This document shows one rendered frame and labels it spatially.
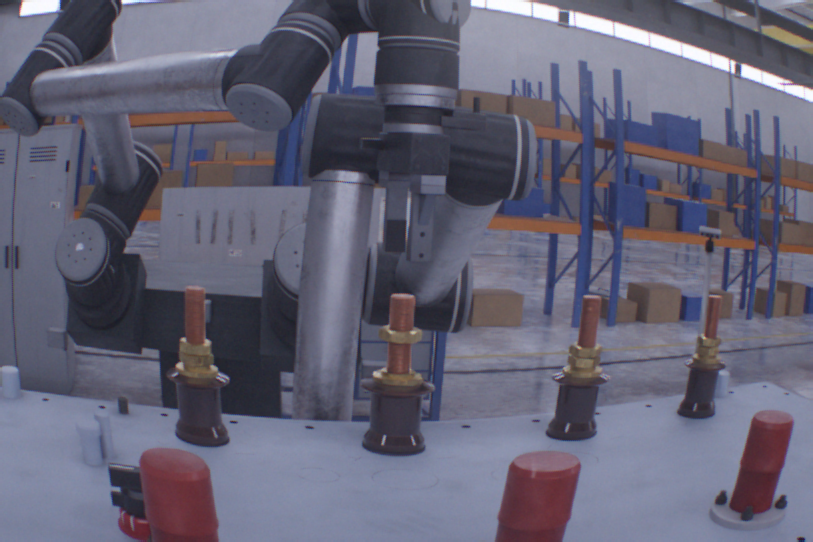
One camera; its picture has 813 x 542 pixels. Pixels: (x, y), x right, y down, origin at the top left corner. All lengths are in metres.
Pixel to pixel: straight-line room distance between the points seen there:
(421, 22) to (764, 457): 0.72
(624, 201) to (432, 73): 9.10
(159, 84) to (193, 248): 4.65
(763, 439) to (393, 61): 0.68
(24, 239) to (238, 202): 1.81
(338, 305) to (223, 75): 0.49
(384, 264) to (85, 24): 1.12
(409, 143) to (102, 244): 1.35
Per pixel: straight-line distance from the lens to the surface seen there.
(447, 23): 1.13
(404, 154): 1.11
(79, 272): 2.29
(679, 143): 10.59
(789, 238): 12.02
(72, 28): 1.71
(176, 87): 1.25
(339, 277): 1.46
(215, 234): 5.89
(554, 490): 0.75
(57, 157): 5.62
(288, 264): 2.21
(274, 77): 1.12
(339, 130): 1.45
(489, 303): 9.55
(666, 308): 10.54
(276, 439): 1.21
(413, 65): 1.11
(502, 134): 1.47
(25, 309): 5.78
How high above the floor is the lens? 1.75
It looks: 7 degrees down
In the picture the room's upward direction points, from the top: 4 degrees clockwise
